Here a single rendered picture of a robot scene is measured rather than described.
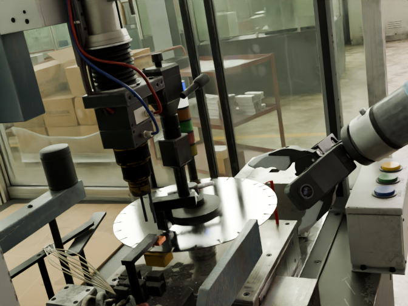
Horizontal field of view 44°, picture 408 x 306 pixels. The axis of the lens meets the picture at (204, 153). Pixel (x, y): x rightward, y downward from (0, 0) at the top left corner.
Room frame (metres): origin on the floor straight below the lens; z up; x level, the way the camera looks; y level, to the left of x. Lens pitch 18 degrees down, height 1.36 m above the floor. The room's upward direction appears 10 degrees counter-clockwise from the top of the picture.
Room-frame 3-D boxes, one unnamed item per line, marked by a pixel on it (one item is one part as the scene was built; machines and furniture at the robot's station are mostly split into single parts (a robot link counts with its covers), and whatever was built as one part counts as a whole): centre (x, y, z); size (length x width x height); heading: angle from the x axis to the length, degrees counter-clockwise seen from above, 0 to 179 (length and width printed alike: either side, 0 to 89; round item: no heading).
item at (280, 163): (0.84, -0.12, 1.07); 0.09 x 0.06 x 0.03; 51
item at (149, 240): (0.77, 0.13, 0.95); 0.10 x 0.03 x 0.07; 152
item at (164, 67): (0.87, 0.05, 1.17); 0.06 x 0.05 x 0.20; 143
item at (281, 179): (1.21, -0.17, 0.82); 0.18 x 0.18 x 0.15; 62
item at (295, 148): (0.79, -0.14, 1.07); 0.09 x 0.02 x 0.05; 51
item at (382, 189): (0.97, -0.36, 0.90); 0.04 x 0.04 x 0.02
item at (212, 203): (0.94, 0.04, 0.96); 0.11 x 0.11 x 0.03
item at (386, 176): (1.03, -0.39, 0.90); 0.04 x 0.04 x 0.02
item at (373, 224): (1.04, -0.37, 0.82); 0.28 x 0.11 x 0.15; 152
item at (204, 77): (0.88, 0.01, 1.21); 0.08 x 0.06 x 0.03; 152
